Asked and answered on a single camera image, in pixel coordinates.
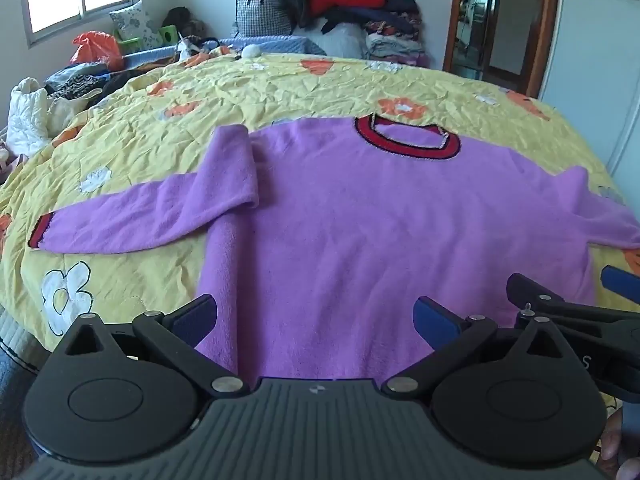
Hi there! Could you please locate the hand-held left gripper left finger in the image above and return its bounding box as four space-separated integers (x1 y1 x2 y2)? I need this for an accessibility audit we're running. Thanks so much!
50 294 251 401

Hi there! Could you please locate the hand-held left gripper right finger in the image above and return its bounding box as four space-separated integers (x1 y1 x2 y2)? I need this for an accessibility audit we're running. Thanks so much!
381 296 591 402

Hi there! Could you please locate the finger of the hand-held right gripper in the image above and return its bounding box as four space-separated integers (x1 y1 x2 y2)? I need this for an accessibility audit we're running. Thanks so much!
601 266 640 306
506 273 640 336

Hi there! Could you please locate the purple sweater with red collar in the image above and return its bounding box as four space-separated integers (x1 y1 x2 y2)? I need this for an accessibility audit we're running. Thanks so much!
27 114 640 381

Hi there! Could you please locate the heap of dark clothes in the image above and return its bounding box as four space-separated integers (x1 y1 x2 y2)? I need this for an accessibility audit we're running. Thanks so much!
44 62 147 111

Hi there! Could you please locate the person's right hand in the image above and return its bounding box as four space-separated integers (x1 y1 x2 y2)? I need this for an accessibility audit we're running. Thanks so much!
599 410 640 480

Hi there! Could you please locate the grey bed sheet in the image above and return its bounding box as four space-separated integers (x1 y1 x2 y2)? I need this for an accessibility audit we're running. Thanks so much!
0 305 53 461

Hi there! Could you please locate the white wardrobe with stickers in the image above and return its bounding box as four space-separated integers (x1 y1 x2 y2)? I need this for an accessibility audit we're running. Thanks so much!
539 0 640 196

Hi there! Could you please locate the yellow floral bedspread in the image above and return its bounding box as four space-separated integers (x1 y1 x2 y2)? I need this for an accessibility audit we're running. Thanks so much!
0 52 640 411

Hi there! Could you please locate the white quilted bag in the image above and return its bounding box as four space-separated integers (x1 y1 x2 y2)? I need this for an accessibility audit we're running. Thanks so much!
7 77 56 158

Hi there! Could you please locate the green plastic item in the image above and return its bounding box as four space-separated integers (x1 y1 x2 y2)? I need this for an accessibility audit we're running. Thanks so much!
114 24 179 53

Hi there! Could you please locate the orange plastic bag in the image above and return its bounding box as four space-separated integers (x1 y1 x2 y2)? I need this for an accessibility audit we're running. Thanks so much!
70 31 125 72

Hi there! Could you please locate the blue blanket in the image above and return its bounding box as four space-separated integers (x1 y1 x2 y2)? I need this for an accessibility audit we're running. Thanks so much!
122 35 327 68

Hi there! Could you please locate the grey bundle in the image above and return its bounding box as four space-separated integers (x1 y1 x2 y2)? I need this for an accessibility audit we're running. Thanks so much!
305 22 372 58

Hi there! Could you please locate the dark fuzzy bag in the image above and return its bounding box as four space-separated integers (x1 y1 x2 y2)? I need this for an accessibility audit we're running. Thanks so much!
162 6 207 39

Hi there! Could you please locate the floral pillow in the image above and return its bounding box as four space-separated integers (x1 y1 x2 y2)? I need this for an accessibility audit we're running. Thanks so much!
109 1 163 53

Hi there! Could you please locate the checkered bag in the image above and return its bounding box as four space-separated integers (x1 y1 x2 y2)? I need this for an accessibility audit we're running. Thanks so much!
235 0 297 37

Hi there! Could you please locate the wooden door frame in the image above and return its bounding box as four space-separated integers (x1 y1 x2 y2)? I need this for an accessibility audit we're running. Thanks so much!
442 0 562 99

